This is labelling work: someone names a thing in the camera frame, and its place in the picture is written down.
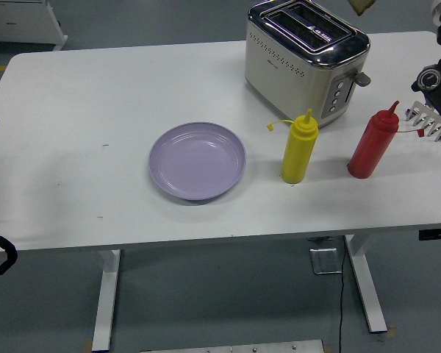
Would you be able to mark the purple plate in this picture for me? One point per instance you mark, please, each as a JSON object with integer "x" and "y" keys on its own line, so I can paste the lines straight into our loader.
{"x": 196, "y": 162}

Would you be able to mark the cream and chrome toaster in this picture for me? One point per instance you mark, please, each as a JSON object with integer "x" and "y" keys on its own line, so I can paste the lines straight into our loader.
{"x": 294, "y": 73}

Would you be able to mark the brown bread slice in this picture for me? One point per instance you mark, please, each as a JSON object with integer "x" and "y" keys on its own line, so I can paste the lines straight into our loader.
{"x": 361, "y": 5}

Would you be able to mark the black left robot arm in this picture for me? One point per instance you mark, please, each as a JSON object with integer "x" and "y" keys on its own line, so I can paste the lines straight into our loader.
{"x": 11, "y": 253}

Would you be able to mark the white background machine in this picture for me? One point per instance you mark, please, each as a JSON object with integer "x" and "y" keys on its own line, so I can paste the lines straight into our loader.
{"x": 18, "y": 22}

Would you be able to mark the small metal floor plate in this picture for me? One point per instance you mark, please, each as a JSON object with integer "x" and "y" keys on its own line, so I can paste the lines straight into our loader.
{"x": 325, "y": 261}

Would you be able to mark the white table leg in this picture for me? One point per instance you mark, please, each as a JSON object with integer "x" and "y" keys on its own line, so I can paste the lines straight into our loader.
{"x": 104, "y": 305}
{"x": 369, "y": 294}

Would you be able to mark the yellow squeeze bottle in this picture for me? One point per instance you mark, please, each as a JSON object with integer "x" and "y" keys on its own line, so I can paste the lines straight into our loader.
{"x": 297, "y": 158}

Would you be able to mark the red squeeze bottle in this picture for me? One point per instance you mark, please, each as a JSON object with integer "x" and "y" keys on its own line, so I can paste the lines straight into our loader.
{"x": 371, "y": 150}

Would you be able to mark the metal toast rack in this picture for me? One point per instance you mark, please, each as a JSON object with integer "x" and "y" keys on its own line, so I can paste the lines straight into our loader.
{"x": 431, "y": 123}

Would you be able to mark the black table control panel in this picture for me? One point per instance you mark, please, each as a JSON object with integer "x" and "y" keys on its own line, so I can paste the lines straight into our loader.
{"x": 437, "y": 234}

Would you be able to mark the wide metal base plate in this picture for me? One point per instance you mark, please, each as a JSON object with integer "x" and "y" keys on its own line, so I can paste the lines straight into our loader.
{"x": 231, "y": 347}

